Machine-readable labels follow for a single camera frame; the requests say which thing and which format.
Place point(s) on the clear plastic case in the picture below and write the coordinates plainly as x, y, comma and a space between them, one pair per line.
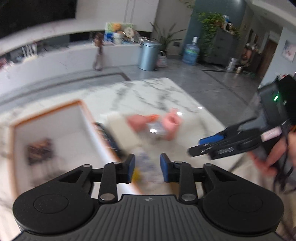
157, 131

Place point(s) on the grey metal trash bin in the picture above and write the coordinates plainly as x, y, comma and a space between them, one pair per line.
149, 55

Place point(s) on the white woven basket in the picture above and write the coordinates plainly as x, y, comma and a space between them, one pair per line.
162, 60

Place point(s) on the blue water jug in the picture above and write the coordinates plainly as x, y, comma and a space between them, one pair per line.
191, 52

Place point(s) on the pink cup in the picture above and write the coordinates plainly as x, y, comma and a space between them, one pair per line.
171, 122

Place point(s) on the pink bottle orange cap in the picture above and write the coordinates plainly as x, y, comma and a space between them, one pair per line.
139, 122

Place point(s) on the plush toy display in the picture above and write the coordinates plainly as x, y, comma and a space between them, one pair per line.
119, 33

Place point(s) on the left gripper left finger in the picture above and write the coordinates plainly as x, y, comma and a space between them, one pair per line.
115, 173

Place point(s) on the brown camera with strap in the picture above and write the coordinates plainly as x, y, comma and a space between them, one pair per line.
98, 62

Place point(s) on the brown cardboard box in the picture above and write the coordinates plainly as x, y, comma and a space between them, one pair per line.
148, 173

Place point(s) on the illustrated dark tin box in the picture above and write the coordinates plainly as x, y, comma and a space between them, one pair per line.
39, 151

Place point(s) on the person right hand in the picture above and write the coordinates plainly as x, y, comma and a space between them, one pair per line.
280, 148

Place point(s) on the orange white cardboard box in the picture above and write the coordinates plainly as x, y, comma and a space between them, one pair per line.
72, 130

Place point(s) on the black spray can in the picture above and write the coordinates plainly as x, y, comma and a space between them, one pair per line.
108, 137

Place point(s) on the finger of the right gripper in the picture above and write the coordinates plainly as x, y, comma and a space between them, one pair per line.
220, 136
215, 150

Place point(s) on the dark grey cabinet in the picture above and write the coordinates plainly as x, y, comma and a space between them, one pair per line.
222, 49

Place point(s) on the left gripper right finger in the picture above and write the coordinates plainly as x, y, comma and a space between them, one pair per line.
181, 173

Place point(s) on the potted green plant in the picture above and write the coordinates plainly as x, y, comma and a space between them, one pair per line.
164, 37

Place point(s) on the white rectangular box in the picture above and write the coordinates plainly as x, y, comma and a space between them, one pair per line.
125, 137

